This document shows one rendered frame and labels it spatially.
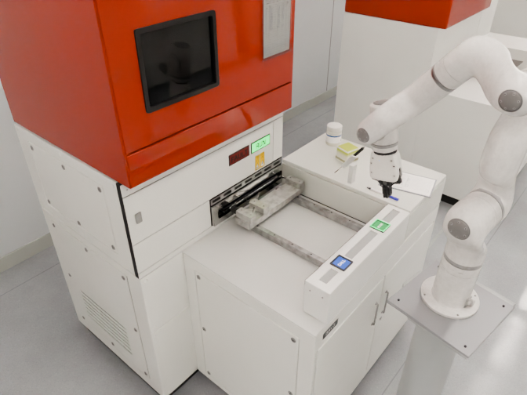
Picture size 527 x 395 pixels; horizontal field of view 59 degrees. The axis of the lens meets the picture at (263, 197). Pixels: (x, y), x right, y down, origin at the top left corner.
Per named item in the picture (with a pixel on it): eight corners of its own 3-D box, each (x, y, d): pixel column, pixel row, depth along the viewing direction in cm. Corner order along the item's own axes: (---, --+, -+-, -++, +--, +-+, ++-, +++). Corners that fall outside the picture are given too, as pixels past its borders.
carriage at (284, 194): (234, 222, 189) (234, 217, 187) (289, 185, 212) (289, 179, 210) (249, 230, 185) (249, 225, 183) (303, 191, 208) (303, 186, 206)
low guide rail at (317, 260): (234, 221, 195) (234, 215, 193) (238, 219, 196) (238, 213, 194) (336, 276, 168) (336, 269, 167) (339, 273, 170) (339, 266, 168)
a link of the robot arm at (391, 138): (387, 148, 147) (403, 138, 152) (385, 107, 141) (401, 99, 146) (365, 144, 152) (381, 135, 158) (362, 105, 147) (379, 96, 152)
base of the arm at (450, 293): (488, 298, 158) (506, 258, 147) (462, 329, 147) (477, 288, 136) (437, 269, 169) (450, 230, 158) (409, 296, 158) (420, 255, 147)
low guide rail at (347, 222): (275, 193, 212) (275, 188, 210) (278, 192, 213) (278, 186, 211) (372, 239, 185) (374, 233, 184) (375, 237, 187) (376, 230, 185)
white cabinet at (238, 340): (198, 380, 226) (181, 252, 179) (313, 273, 286) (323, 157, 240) (305, 469, 191) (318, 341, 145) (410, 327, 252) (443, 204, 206)
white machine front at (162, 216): (135, 276, 168) (115, 183, 145) (277, 183, 219) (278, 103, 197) (140, 280, 166) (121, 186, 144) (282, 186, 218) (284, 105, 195)
